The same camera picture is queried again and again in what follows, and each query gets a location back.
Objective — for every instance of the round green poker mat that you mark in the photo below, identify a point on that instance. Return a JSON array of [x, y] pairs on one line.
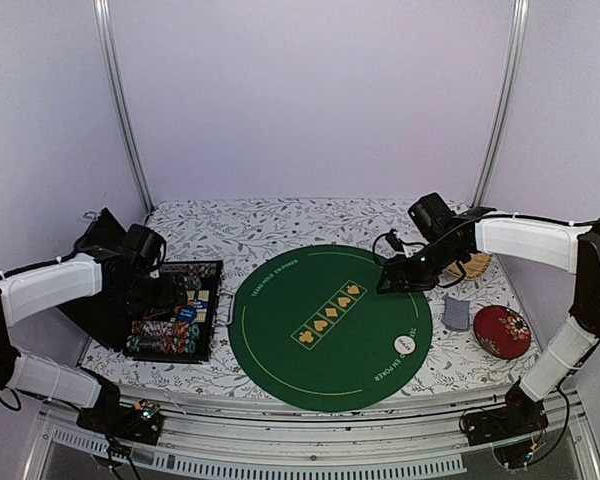
[[310, 330]]

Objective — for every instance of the right aluminium frame post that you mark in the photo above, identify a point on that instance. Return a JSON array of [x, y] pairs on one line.
[[511, 66]]

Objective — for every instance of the upper near chip row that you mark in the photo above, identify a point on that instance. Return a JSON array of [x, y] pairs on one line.
[[153, 328]]

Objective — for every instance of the far chip row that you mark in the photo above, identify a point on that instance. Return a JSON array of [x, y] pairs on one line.
[[202, 270]]

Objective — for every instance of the chrome case handle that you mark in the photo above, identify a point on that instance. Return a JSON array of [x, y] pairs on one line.
[[227, 300]]

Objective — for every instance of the black poker chip case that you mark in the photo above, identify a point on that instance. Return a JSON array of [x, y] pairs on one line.
[[170, 320]]

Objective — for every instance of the blue playing card deck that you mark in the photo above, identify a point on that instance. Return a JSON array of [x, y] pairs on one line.
[[456, 316]]

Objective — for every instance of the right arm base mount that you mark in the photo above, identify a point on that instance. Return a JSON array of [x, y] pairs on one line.
[[518, 416]]

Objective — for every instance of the blue small blind button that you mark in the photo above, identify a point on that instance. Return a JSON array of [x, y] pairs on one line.
[[186, 313]]

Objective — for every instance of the chip row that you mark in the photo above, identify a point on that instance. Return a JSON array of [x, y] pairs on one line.
[[161, 345], [153, 328], [202, 270]]

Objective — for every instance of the lower near chip row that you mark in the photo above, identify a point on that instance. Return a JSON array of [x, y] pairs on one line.
[[161, 345]]

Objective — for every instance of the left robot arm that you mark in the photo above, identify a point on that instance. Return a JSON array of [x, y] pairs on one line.
[[35, 292]]

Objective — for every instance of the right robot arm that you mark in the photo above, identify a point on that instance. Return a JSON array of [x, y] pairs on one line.
[[553, 264]]

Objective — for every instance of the boxed texas holdem cards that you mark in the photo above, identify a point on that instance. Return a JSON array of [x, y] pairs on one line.
[[201, 300]]

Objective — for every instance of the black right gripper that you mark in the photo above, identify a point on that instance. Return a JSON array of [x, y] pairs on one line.
[[392, 268]]

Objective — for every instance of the front aluminium rail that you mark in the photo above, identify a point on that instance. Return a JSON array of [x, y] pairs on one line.
[[206, 437]]

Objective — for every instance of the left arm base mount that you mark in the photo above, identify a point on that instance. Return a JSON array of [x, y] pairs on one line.
[[140, 423]]

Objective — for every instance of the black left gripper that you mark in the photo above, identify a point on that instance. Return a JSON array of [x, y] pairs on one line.
[[167, 298]]

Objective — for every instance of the red floral round pouch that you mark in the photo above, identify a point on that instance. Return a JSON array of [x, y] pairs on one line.
[[502, 332]]

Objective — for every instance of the floral white tablecloth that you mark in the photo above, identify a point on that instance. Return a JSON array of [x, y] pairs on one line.
[[246, 233]]

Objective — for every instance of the left aluminium frame post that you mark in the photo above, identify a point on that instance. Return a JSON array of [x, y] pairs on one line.
[[104, 24]]

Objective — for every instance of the aluminium frame post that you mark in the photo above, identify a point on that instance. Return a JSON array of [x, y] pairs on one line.
[[511, 66], [104, 24]]

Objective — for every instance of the white dealer button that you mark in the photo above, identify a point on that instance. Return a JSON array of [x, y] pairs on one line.
[[404, 345]]

